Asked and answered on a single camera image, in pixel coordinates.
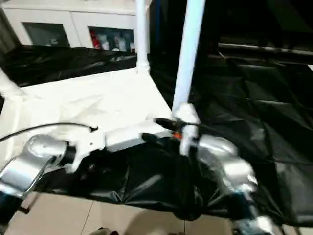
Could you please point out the white plastic table leg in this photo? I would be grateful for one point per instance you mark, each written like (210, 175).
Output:
(189, 54)
(142, 34)
(8, 84)

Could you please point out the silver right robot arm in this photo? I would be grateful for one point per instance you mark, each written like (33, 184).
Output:
(225, 156)

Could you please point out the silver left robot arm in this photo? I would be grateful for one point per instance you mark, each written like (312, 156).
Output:
(36, 159)

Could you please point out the black left robot foot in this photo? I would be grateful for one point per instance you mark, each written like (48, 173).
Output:
(105, 231)

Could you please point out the black work mat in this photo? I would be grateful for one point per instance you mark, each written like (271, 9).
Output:
(244, 110)

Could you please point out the red package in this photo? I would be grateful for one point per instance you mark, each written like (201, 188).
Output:
(94, 40)

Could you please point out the white glass-door cabinet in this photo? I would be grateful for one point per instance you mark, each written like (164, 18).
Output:
(73, 14)

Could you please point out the white flat board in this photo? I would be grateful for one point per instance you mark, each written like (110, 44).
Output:
(310, 67)

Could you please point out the grey curtain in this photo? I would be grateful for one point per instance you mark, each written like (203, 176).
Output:
(7, 31)

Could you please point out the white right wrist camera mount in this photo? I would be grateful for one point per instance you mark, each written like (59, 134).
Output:
(188, 122)

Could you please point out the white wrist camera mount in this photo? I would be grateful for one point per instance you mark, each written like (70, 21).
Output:
(89, 144)
(188, 122)

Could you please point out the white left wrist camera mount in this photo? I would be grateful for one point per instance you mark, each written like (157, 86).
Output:
(89, 144)

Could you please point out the dark metal rail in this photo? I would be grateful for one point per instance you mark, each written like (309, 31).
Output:
(264, 48)

